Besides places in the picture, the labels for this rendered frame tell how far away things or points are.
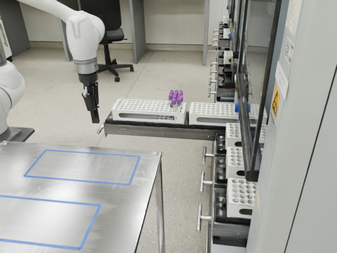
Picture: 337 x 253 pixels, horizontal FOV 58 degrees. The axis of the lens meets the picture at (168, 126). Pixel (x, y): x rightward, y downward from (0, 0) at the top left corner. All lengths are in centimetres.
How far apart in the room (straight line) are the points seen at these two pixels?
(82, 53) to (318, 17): 89
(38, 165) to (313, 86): 86
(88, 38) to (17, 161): 50
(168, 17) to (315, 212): 428
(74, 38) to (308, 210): 92
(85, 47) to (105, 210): 60
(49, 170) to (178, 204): 112
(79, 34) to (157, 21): 364
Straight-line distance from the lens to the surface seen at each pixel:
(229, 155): 96
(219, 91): 155
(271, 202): 61
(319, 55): 47
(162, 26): 477
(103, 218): 84
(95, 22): 132
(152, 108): 123
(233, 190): 85
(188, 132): 120
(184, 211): 196
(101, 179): 96
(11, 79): 154
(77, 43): 118
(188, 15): 468
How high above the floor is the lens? 144
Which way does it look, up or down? 31 degrees down
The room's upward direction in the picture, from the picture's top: 1 degrees counter-clockwise
